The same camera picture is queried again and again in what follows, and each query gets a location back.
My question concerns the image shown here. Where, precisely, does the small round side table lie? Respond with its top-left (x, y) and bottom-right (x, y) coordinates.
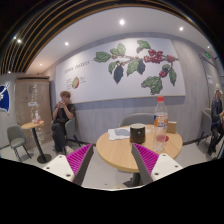
top-left (21, 121), bottom-right (52, 164)

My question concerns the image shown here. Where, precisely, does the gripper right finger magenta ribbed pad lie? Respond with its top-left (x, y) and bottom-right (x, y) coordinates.
top-left (131, 142), bottom-right (184, 186)

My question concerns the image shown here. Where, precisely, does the dark brown cup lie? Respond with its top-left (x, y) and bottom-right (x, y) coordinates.
top-left (130, 123), bottom-right (145, 144)

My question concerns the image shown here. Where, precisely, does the grey green chair left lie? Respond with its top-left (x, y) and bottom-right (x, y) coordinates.
top-left (7, 125), bottom-right (29, 161)

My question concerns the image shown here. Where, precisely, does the white paper sheet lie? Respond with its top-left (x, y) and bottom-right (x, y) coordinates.
top-left (108, 126), bottom-right (150, 140)

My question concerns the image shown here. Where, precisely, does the person with white cap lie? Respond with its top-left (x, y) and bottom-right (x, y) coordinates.
top-left (208, 84), bottom-right (224, 155)

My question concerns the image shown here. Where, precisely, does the seated person in black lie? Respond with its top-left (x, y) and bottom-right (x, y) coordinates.
top-left (52, 91), bottom-right (75, 154)

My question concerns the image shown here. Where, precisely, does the small brown cardboard box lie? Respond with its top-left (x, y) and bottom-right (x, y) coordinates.
top-left (167, 121), bottom-right (177, 134)

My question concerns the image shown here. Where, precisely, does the grey chair at right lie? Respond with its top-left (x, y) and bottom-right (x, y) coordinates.
top-left (197, 108), bottom-right (212, 143)

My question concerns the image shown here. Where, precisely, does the grey chair behind table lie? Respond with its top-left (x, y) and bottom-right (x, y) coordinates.
top-left (119, 113), bottom-right (154, 127)

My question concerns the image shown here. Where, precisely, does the round wooden table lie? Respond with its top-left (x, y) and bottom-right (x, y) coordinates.
top-left (95, 124), bottom-right (184, 187)

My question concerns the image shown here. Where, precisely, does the blue white wall picture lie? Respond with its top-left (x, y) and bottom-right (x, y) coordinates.
top-left (0, 82), bottom-right (10, 113)

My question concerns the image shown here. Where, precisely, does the wooden door panel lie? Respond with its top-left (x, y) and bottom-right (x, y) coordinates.
top-left (15, 76), bottom-right (52, 144)

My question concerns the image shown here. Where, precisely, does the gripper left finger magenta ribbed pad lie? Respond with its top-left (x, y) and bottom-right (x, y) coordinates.
top-left (42, 143), bottom-right (95, 187)

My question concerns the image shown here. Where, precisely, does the grey chair under person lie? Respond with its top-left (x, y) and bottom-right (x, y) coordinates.
top-left (65, 119), bottom-right (80, 153)

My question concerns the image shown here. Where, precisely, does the clear plastic water bottle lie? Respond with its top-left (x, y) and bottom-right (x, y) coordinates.
top-left (153, 96), bottom-right (168, 152)

